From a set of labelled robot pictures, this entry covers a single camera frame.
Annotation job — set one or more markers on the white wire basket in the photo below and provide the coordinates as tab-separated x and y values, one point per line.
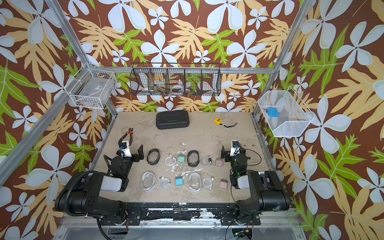
91	87

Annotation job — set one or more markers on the blue object in basket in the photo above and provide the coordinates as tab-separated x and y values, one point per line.
272	112

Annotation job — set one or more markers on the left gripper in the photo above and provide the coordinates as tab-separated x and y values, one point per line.
136	159

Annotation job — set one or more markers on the yellow tape measure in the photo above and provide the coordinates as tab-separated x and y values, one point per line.
219	122

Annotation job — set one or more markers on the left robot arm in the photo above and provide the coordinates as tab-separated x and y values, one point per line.
81	195

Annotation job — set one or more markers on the white mesh basket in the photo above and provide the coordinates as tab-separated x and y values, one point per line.
295	116

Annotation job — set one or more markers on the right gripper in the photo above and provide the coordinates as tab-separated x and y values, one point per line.
227	159

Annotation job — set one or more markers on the black hard case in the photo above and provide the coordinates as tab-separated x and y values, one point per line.
172	120

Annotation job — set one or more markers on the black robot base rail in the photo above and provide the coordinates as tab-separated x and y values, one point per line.
225	214

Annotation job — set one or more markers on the pink charger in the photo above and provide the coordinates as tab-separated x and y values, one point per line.
223	184
219	162

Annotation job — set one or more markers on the teal charger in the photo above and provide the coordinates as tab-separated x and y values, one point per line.
179	181
181	158

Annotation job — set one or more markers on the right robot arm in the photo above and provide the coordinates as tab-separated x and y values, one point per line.
266	190

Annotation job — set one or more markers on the pink charger upper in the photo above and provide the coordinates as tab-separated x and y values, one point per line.
219	162

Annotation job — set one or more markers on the black wire basket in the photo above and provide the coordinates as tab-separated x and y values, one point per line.
176	79

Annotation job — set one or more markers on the orange black pliers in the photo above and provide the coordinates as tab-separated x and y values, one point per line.
128	133

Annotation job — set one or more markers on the pink charger lower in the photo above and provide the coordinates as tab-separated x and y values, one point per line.
223	184

